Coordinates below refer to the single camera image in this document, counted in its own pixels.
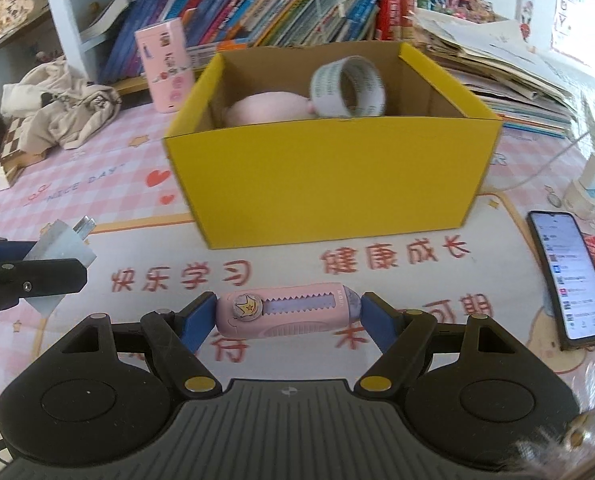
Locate white charger plug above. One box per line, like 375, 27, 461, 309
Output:
24, 214, 99, 313

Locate stack of papers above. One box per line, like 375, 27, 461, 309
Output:
411, 9, 577, 138

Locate black smartphone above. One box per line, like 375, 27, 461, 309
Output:
526, 210, 595, 350

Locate pink plush toy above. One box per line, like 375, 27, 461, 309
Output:
222, 91, 317, 127

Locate white power strip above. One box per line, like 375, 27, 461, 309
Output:
563, 153, 595, 220

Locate white cable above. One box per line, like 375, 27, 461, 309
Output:
482, 123, 595, 194

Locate row of books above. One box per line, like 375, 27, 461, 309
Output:
98, 0, 484, 86

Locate wooden chess board box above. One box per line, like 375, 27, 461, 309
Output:
0, 118, 46, 192

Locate pink utility knife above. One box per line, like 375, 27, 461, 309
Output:
216, 283, 361, 339

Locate pink sticker-covered cylinder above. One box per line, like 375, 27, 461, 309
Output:
134, 18, 194, 114

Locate beige hoodie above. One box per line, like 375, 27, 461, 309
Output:
0, 58, 122, 155

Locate pink checkered desk mat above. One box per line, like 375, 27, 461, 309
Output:
0, 106, 595, 406

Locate yellow cardboard box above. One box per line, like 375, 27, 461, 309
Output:
164, 41, 501, 249

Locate clear packing tape roll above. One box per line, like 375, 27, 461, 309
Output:
309, 55, 386, 118

